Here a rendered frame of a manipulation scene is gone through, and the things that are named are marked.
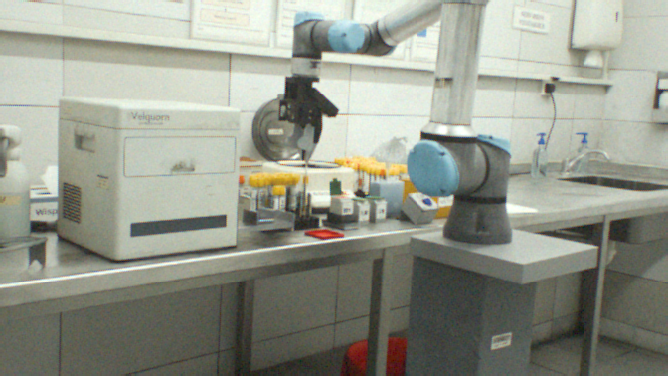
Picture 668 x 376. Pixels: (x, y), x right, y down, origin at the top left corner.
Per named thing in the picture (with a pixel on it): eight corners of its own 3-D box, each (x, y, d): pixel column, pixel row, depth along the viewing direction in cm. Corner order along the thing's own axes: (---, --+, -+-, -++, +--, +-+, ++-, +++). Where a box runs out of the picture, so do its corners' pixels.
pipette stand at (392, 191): (382, 220, 202) (384, 184, 201) (363, 216, 207) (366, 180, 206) (405, 217, 209) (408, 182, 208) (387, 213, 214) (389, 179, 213)
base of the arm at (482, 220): (526, 241, 162) (530, 196, 161) (476, 247, 154) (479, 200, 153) (477, 228, 175) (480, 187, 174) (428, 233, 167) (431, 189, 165)
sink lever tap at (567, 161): (604, 180, 335) (607, 150, 333) (557, 174, 352) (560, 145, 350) (622, 179, 347) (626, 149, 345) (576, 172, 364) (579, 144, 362)
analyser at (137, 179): (114, 264, 140) (117, 104, 136) (55, 236, 160) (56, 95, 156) (247, 246, 160) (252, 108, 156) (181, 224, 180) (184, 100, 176)
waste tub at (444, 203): (429, 219, 207) (432, 184, 206) (397, 211, 217) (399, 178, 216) (461, 216, 215) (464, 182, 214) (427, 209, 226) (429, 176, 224)
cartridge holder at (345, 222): (344, 230, 184) (345, 216, 184) (321, 224, 191) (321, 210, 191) (360, 228, 188) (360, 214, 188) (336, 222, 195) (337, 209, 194)
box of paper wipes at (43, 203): (29, 225, 171) (29, 170, 169) (6, 216, 179) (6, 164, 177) (117, 215, 187) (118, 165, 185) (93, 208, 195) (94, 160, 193)
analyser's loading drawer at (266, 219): (220, 239, 157) (221, 215, 156) (203, 233, 161) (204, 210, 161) (293, 230, 170) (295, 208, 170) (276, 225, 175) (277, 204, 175)
